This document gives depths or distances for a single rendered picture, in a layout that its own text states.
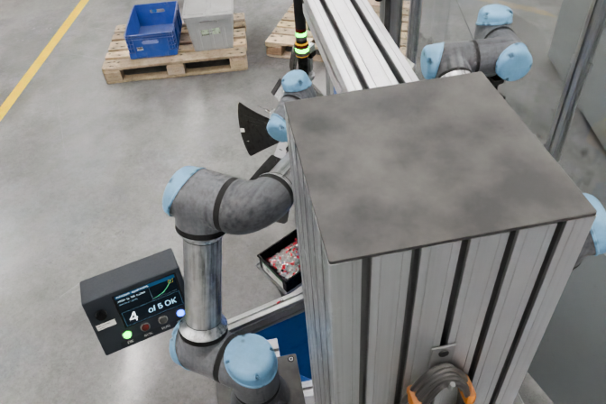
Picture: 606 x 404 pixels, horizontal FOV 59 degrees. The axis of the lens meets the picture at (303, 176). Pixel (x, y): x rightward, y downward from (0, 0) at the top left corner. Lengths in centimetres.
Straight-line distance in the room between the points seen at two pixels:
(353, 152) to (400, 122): 7
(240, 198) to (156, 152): 292
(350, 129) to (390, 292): 19
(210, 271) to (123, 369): 173
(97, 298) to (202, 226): 48
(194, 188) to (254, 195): 13
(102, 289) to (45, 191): 248
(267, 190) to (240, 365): 43
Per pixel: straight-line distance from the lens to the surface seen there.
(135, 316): 157
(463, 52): 120
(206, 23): 463
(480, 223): 51
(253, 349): 131
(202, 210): 110
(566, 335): 240
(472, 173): 55
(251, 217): 107
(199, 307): 127
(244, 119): 222
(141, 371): 287
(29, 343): 320
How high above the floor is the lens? 239
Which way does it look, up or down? 42 degrees down
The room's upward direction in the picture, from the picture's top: 5 degrees counter-clockwise
